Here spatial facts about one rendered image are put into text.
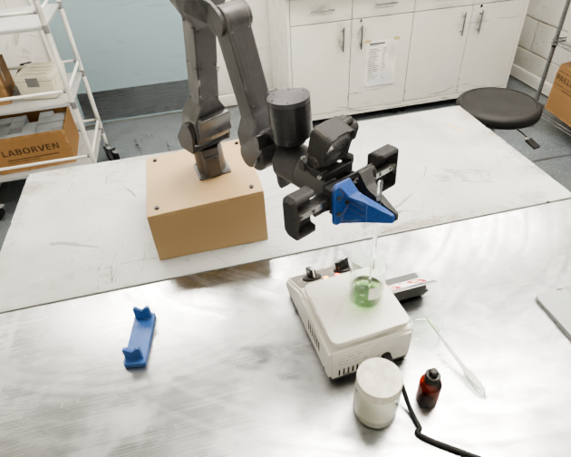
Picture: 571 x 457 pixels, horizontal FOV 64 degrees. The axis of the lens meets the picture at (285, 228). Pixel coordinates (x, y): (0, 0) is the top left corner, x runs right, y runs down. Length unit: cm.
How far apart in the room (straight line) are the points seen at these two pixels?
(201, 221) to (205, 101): 22
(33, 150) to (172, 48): 126
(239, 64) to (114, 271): 47
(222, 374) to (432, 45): 294
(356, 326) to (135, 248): 50
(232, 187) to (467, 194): 52
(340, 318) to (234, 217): 32
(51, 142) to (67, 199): 160
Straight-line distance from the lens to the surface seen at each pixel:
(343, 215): 58
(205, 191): 87
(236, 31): 66
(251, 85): 67
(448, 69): 352
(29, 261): 103
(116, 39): 349
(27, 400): 80
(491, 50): 366
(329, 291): 69
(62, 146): 276
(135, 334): 79
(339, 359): 65
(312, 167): 58
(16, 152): 281
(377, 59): 323
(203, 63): 77
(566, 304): 88
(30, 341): 87
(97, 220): 107
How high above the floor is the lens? 150
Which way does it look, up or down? 40 degrees down
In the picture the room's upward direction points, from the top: 3 degrees counter-clockwise
